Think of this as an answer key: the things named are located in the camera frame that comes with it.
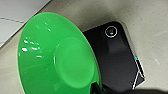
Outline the white drawer unit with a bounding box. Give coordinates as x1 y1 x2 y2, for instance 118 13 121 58
0 0 53 48

